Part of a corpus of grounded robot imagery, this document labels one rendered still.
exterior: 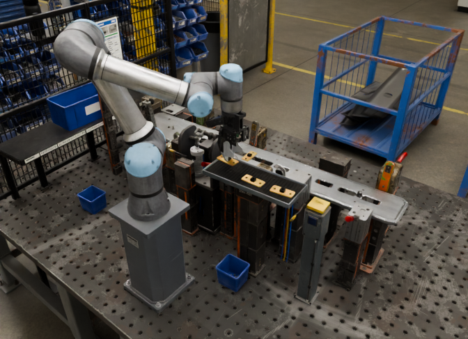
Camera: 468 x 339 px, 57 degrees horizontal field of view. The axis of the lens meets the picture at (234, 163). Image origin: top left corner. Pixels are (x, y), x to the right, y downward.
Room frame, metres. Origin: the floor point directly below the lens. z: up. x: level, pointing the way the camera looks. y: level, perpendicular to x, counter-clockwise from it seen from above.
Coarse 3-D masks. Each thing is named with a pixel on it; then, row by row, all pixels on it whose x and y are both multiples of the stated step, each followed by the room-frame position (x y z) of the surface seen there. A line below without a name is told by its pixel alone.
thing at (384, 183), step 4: (388, 164) 1.49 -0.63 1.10; (392, 164) 1.48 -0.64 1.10; (384, 168) 1.49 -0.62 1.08; (388, 168) 1.48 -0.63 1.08; (392, 168) 1.47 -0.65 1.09; (384, 172) 1.48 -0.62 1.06; (388, 172) 1.47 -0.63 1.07; (392, 172) 1.47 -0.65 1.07; (384, 176) 1.48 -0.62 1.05; (388, 176) 1.47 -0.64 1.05; (380, 180) 1.48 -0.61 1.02; (384, 180) 1.47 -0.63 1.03; (388, 180) 1.47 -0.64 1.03; (380, 184) 1.47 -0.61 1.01; (384, 184) 1.47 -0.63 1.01; (388, 184) 1.46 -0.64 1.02; (380, 188) 1.47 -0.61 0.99; (384, 188) 1.46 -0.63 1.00; (388, 188) 1.47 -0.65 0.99
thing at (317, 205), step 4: (312, 200) 1.17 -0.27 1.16; (316, 200) 1.17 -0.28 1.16; (320, 200) 1.17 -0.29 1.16; (324, 200) 1.17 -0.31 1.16; (308, 204) 1.15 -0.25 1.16; (312, 204) 1.15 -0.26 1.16; (316, 204) 1.15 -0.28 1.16; (320, 204) 1.15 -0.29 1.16; (324, 204) 1.15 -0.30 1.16; (328, 204) 1.15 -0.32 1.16; (312, 208) 1.13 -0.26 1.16; (316, 208) 1.13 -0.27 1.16; (320, 208) 1.13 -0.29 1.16; (324, 208) 1.13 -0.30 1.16; (320, 212) 1.12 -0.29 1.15
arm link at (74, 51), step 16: (64, 32) 1.24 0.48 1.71; (80, 32) 1.25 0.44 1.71; (64, 48) 1.19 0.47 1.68; (80, 48) 1.19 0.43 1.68; (96, 48) 1.21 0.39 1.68; (64, 64) 1.18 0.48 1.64; (80, 64) 1.16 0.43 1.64; (96, 64) 1.17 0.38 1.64; (112, 64) 1.19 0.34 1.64; (128, 64) 1.21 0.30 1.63; (112, 80) 1.18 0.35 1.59; (128, 80) 1.18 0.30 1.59; (144, 80) 1.18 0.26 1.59; (160, 80) 1.19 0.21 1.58; (176, 80) 1.22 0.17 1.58; (160, 96) 1.19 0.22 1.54; (176, 96) 1.18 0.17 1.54; (192, 96) 1.18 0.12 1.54; (208, 96) 1.19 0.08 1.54; (192, 112) 1.17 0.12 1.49; (208, 112) 1.17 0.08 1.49
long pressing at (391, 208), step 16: (160, 128) 1.98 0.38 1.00; (176, 128) 1.98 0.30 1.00; (208, 128) 1.98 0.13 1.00; (240, 144) 1.81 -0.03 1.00; (272, 160) 1.67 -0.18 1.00; (288, 160) 1.67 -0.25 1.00; (320, 176) 1.54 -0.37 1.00; (336, 176) 1.54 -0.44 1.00; (320, 192) 1.43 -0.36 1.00; (336, 192) 1.43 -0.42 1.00; (368, 192) 1.43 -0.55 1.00; (384, 192) 1.43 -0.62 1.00; (384, 208) 1.32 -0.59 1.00; (400, 208) 1.32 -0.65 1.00
